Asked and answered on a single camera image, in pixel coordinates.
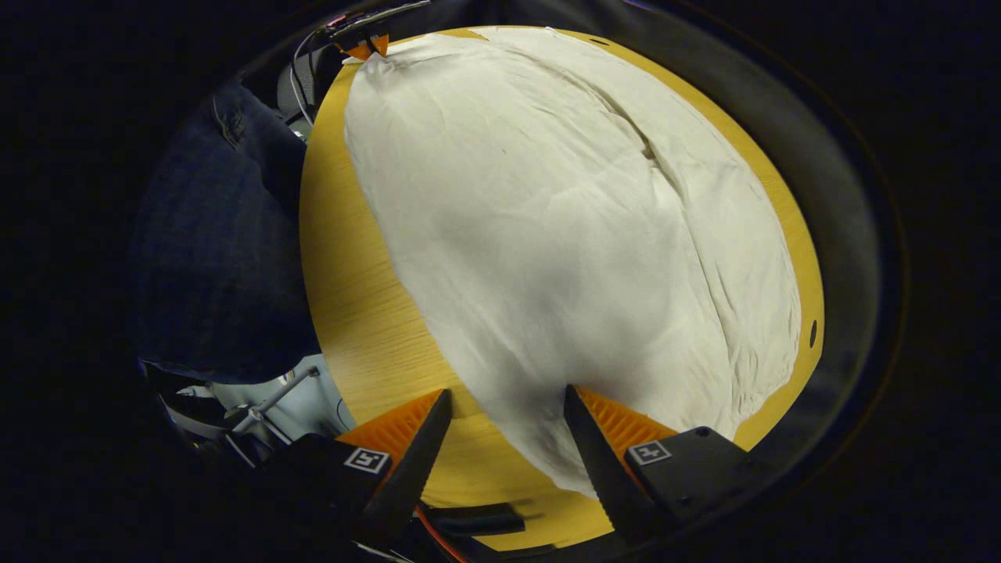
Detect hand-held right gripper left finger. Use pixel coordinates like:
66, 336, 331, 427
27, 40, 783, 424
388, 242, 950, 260
258, 389, 454, 548

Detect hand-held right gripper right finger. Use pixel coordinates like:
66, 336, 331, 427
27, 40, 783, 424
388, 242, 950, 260
563, 383, 773, 546

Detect white jeans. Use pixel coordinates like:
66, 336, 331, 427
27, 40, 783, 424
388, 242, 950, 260
343, 26, 803, 498

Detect person's dark blue trousers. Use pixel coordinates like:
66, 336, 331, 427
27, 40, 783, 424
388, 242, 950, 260
129, 82, 323, 385

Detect red cable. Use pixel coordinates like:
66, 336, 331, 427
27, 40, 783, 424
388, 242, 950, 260
413, 504, 470, 563

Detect white cable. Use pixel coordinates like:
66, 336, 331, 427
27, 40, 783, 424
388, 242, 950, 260
288, 30, 318, 127

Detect black strap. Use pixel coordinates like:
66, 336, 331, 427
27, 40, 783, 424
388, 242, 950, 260
426, 503, 527, 537

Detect grey metal frame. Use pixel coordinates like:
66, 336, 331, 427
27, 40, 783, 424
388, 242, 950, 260
156, 364, 323, 470

